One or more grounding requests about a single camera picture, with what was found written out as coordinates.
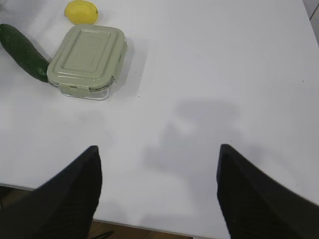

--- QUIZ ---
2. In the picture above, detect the green cucumber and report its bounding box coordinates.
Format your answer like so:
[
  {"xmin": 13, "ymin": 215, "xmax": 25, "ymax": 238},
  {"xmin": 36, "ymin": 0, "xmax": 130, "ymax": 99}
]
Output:
[{"xmin": 0, "ymin": 23, "xmax": 49, "ymax": 83}]

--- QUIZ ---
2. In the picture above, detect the green lidded glass container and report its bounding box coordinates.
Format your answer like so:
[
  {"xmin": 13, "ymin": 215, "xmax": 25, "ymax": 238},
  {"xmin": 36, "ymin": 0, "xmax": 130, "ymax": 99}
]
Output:
[{"xmin": 47, "ymin": 24, "xmax": 128, "ymax": 100}]

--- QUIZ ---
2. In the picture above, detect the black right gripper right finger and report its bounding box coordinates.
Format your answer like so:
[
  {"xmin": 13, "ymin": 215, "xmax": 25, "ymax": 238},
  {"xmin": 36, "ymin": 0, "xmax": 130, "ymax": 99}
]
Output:
[{"xmin": 216, "ymin": 144, "xmax": 319, "ymax": 239}]

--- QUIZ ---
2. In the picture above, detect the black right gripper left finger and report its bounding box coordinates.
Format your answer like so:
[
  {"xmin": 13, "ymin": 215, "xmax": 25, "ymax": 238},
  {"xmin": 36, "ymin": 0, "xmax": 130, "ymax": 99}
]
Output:
[{"xmin": 0, "ymin": 146, "xmax": 102, "ymax": 239}]

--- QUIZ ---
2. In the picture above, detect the yellow lemon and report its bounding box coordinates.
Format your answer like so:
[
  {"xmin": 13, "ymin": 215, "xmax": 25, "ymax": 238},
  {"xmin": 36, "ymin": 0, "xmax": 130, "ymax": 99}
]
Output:
[{"xmin": 64, "ymin": 0, "xmax": 99, "ymax": 25}]

